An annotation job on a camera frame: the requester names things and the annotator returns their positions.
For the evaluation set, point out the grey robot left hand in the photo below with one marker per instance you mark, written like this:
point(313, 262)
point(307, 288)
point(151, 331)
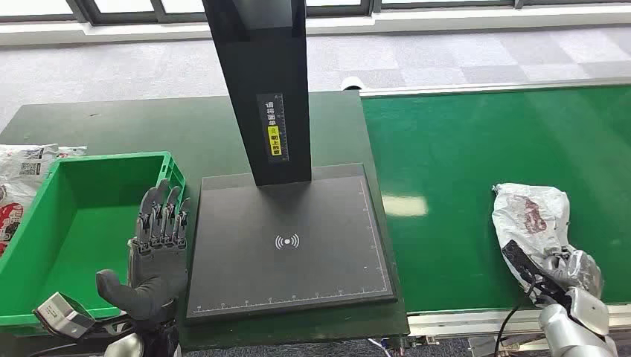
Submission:
point(157, 281)

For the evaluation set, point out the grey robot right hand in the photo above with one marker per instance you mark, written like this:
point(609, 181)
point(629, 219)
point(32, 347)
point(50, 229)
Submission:
point(581, 276)

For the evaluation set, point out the white parcel with red print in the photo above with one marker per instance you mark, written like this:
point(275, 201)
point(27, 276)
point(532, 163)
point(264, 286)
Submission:
point(527, 217)

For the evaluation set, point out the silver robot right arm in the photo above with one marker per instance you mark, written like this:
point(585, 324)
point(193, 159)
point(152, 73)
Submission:
point(577, 330)

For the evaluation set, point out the black inbound scanner machine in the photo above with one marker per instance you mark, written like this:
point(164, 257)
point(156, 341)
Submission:
point(286, 266)

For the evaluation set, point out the small white plastic parcel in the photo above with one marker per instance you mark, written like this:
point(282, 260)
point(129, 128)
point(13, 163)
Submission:
point(73, 151)

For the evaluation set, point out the green conveyor belt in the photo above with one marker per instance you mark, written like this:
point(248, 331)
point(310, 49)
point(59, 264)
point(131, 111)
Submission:
point(493, 148)

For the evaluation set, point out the white parcel with QR code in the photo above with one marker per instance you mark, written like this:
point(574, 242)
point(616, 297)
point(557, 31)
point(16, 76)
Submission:
point(24, 172)

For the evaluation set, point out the clear plastic hand wrap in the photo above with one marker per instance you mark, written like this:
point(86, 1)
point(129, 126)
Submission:
point(586, 276)

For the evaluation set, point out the green plastic crate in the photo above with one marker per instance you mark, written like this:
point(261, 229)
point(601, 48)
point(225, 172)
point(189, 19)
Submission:
point(74, 236)

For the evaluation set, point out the black and yellow label sticker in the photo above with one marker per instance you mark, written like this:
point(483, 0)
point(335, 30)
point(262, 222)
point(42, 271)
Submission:
point(274, 128)

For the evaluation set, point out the white round roller end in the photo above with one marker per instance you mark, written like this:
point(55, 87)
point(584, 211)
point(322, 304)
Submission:
point(351, 84)

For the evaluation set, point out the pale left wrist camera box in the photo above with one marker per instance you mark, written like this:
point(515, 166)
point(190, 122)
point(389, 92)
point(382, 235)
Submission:
point(64, 315)

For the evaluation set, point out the aluminium conveyor frame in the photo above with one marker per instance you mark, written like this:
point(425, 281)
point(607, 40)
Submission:
point(468, 323)

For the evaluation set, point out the dark window frame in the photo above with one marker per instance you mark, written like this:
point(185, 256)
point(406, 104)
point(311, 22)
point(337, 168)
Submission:
point(148, 17)

